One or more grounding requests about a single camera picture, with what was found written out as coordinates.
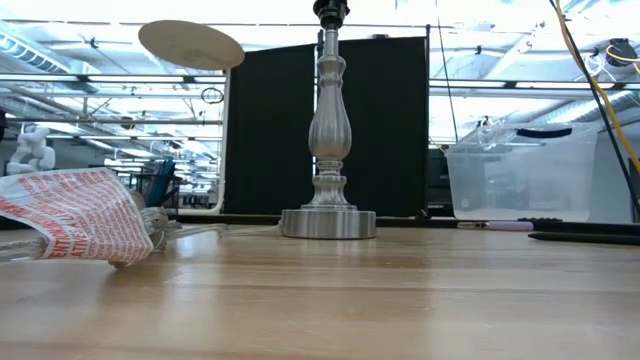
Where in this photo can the silver lamp base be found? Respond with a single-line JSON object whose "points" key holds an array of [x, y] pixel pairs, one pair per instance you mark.
{"points": [[328, 135]]}

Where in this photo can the black partition panel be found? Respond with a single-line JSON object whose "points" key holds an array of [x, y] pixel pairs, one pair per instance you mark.
{"points": [[265, 150]]}

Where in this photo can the black cup with blue item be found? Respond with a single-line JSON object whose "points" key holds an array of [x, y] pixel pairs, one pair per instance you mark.
{"points": [[161, 182]]}

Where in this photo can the white desk lamp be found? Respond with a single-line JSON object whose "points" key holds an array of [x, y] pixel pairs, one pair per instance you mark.
{"points": [[190, 45]]}

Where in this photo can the clear plastic storage bin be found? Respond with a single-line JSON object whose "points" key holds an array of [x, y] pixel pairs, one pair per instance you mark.
{"points": [[525, 180]]}

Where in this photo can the red white warning tag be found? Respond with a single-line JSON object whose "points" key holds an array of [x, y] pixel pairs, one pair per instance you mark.
{"points": [[85, 215]]}

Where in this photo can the black pen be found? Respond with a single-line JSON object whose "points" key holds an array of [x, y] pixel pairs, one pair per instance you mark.
{"points": [[585, 238]]}

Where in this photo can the black aluminium frame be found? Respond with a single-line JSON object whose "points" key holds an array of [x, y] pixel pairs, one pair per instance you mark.
{"points": [[410, 221]]}

